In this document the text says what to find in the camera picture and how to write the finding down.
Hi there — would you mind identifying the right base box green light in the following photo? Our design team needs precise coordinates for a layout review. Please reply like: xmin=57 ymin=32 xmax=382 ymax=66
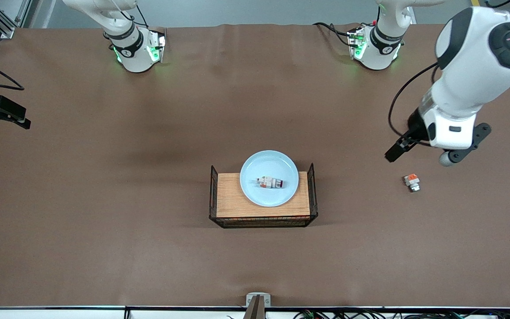
xmin=147 ymin=27 xmax=167 ymax=62

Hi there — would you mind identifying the left base box green light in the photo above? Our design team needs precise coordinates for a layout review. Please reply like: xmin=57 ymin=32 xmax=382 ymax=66
xmin=347 ymin=26 xmax=367 ymax=60

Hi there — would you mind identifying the grey metal bracket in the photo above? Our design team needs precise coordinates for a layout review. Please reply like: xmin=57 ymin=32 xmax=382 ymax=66
xmin=246 ymin=292 xmax=271 ymax=308

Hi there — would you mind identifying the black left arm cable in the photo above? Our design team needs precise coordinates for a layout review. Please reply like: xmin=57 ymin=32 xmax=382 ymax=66
xmin=388 ymin=62 xmax=440 ymax=145

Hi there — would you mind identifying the brown table cover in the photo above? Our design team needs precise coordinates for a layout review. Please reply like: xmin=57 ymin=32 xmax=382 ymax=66
xmin=0 ymin=23 xmax=510 ymax=308

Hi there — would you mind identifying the black wire basket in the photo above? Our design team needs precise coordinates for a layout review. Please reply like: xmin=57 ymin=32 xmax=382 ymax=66
xmin=209 ymin=163 xmax=318 ymax=229

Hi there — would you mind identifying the white table edge rail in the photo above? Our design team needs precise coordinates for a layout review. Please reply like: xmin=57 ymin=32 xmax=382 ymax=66
xmin=0 ymin=307 xmax=510 ymax=319

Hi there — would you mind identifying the orange white push button switch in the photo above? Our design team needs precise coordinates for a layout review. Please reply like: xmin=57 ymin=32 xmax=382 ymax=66
xmin=403 ymin=174 xmax=421 ymax=193

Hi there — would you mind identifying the wooden board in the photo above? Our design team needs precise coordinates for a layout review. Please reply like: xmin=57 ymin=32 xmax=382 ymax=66
xmin=216 ymin=172 xmax=311 ymax=218

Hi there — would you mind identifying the tangled cable bundle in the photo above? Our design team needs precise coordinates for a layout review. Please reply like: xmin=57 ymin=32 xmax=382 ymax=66
xmin=293 ymin=309 xmax=510 ymax=319

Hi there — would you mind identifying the base box green light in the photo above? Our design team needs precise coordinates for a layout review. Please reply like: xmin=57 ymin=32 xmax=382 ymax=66
xmin=147 ymin=27 xmax=167 ymax=62
xmin=347 ymin=26 xmax=367 ymax=60

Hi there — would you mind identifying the brown pole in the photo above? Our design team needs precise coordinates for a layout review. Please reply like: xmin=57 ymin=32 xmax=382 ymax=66
xmin=243 ymin=296 xmax=267 ymax=319

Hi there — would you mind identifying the black base cable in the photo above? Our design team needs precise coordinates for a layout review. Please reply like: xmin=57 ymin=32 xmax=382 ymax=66
xmin=313 ymin=22 xmax=354 ymax=47

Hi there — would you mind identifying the red push button switch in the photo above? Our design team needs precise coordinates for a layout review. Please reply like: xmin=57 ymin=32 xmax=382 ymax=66
xmin=255 ymin=176 xmax=285 ymax=190

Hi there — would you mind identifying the light blue round plate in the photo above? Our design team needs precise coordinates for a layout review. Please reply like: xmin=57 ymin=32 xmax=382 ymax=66
xmin=240 ymin=150 xmax=299 ymax=207

